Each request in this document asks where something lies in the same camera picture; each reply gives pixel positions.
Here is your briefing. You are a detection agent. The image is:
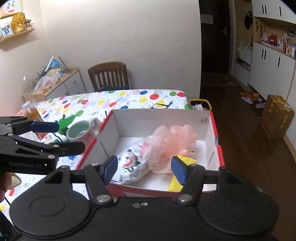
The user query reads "small photo frame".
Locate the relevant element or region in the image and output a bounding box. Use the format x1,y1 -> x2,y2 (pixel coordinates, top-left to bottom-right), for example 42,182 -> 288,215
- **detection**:
1,23 -> 14,38

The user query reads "yellow cloth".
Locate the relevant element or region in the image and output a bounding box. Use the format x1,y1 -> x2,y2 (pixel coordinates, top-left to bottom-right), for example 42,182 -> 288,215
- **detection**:
168,155 -> 196,192

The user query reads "wooden wall shelf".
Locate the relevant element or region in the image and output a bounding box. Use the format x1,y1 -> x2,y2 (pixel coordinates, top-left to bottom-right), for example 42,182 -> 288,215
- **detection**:
0,29 -> 35,44

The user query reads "balloon pattern tablecloth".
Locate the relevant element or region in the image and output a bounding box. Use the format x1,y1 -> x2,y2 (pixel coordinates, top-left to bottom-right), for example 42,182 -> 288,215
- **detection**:
0,89 -> 193,223

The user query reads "red and white cardboard box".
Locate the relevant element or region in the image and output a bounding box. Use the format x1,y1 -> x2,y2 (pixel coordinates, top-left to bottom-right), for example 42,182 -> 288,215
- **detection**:
77,108 -> 224,197

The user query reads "amber drink plastic bottle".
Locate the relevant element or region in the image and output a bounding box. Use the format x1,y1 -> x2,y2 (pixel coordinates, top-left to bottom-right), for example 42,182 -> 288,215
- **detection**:
22,101 -> 43,121

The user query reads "person's left hand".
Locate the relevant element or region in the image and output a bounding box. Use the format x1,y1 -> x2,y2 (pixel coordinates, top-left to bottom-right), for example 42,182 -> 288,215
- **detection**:
0,172 -> 22,202

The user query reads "pink mesh bath sponge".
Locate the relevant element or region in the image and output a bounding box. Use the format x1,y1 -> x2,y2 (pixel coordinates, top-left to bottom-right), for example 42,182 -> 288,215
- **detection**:
147,125 -> 197,174

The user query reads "wooden side cabinet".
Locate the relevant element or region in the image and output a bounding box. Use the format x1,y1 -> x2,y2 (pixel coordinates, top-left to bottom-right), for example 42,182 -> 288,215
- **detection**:
22,67 -> 86,103

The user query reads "panda print plush cloth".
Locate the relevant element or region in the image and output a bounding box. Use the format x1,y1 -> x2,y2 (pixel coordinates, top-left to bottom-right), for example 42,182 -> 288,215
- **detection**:
111,138 -> 150,185

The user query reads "framed wall picture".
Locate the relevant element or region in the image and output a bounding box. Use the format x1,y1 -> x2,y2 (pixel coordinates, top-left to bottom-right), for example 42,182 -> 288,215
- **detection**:
0,0 -> 22,19

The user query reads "green scrub sponge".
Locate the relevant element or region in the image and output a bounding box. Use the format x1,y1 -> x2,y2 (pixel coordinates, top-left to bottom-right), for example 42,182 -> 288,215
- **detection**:
55,115 -> 76,135

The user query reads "white storage cabinet wall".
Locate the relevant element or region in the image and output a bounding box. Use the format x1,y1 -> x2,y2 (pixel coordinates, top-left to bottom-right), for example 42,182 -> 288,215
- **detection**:
232,1 -> 295,99

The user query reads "yellow rim waste bin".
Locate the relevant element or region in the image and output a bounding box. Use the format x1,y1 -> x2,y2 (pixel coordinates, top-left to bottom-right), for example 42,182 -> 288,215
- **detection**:
189,98 -> 212,111

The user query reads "light green ceramic mug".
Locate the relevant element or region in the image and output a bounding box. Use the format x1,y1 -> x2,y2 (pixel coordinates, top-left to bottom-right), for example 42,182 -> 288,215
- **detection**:
66,118 -> 102,145

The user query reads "brown cardboard box on floor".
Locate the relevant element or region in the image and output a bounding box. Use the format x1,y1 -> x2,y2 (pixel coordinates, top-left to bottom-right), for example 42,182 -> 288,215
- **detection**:
259,94 -> 295,139

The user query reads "golden ornament figure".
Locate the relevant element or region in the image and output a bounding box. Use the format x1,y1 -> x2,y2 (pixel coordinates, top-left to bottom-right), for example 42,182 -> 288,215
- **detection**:
10,12 -> 26,34

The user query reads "brown wooden chair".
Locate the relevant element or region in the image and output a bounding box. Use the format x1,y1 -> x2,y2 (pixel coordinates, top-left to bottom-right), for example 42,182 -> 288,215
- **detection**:
88,61 -> 130,91

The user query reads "black face mask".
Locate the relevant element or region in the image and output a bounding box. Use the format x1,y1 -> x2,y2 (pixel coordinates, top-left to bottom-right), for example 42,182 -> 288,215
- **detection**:
151,101 -> 173,109

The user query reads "clear plastic bag of items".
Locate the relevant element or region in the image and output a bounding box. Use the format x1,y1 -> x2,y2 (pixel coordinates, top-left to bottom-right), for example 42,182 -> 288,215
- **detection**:
31,69 -> 61,94

